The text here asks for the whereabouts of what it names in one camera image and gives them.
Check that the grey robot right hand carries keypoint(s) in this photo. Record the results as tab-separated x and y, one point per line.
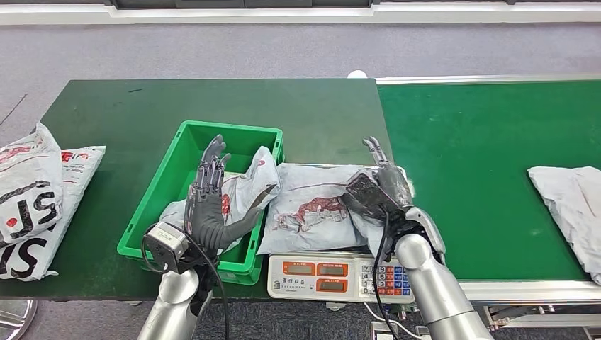
394	185

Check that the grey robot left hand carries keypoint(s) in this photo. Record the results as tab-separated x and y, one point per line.
204	220

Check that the grey mailer bag red stripe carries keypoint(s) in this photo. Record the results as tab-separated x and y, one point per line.
263	173

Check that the grey mailer bag dark-red print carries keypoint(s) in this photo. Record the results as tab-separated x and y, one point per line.
310	187

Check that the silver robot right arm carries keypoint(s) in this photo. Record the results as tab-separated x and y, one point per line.
436	291

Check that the green conveyor belt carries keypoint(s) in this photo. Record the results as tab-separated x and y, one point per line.
469	117

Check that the green plastic crate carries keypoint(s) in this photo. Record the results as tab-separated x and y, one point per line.
197	141

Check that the electronic scale steel tray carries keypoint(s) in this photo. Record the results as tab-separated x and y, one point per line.
300	281

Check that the white round cap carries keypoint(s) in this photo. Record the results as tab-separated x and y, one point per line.
357	74

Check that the white SF mailer bag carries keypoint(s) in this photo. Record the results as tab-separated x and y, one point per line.
80	173
28	187

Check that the white power socket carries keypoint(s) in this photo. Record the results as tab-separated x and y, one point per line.
382	334

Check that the round metal stand base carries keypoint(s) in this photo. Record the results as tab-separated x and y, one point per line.
14	319

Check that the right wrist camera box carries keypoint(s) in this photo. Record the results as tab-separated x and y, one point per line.
366	192

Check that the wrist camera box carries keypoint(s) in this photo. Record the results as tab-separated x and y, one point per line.
164	239
366	192

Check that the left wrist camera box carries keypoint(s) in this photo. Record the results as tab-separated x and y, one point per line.
164	239

